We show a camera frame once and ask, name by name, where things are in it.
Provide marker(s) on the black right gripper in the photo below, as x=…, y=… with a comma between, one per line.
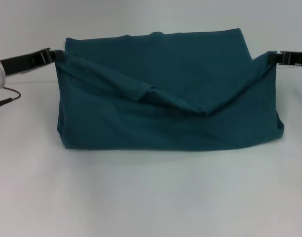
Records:
x=294, y=58

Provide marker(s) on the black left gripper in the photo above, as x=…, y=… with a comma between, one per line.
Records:
x=25, y=60

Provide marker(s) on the teal t-shirt with FREE print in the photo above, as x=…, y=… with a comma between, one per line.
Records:
x=165, y=98

